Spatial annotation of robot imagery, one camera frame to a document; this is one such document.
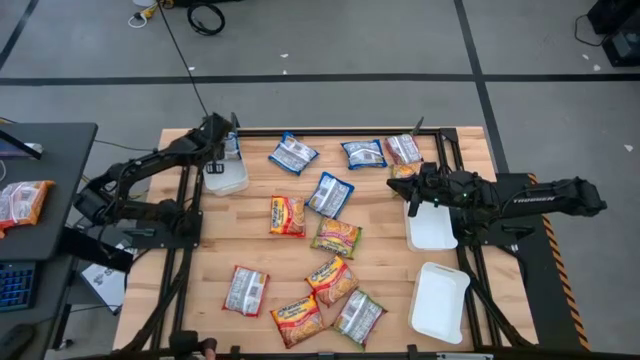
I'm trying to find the red orange ramen noodle pack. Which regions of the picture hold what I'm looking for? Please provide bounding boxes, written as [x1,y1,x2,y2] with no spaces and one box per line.
[268,194,307,239]
[269,293,326,350]
[222,264,271,319]
[304,254,361,309]

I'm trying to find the long black floor cable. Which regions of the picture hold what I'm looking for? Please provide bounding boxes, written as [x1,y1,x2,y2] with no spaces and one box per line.
[156,0,210,119]

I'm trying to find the blue ramen noodle pack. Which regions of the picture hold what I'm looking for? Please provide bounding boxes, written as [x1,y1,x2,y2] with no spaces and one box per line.
[340,138,389,171]
[222,130,245,162]
[304,171,356,220]
[267,130,320,177]

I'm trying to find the white printed box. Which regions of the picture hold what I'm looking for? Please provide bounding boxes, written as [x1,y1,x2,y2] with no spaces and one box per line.
[79,239,137,316]

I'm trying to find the black desk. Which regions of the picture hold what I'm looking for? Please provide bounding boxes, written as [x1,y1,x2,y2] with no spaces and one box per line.
[0,122,135,360]

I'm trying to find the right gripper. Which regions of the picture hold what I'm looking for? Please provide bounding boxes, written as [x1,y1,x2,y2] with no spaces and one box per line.
[386,162,456,209]

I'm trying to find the black computer mouse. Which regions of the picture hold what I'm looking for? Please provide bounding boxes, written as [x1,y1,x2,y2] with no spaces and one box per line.
[0,323,36,360]

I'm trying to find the black panel with hazard stripes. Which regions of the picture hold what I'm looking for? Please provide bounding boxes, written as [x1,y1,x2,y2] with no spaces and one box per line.
[492,172,592,352]

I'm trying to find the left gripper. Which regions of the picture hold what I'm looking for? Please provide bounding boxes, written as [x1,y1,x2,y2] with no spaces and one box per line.
[201,113,237,176]

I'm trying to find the black equipment box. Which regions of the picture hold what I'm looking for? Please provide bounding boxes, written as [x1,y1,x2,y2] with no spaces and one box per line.
[587,0,632,35]
[602,24,640,69]

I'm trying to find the black computer monitor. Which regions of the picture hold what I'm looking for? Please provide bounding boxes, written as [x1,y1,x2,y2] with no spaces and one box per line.
[0,128,45,161]

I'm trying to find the white cable with plug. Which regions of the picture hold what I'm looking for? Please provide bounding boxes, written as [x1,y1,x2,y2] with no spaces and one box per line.
[127,9,151,29]

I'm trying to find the black aluminium table frame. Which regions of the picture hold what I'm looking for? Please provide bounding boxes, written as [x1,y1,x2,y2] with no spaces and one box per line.
[119,113,534,360]

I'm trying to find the white plastic bin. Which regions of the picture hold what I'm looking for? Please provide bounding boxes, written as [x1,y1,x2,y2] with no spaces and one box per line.
[407,261,472,346]
[402,197,459,253]
[202,144,250,197]

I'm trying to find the thin black floor cable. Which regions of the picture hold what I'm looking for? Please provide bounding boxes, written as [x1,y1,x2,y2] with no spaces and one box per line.
[93,138,160,153]

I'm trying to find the backlit computer keyboard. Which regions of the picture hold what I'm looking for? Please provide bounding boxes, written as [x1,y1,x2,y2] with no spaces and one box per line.
[0,262,37,314]

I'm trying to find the black equipment cable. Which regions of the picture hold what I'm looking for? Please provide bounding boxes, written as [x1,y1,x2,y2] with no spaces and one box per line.
[573,13,609,49]

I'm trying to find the coiled black cable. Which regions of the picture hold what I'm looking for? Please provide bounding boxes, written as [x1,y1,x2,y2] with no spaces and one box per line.
[187,2,226,37]

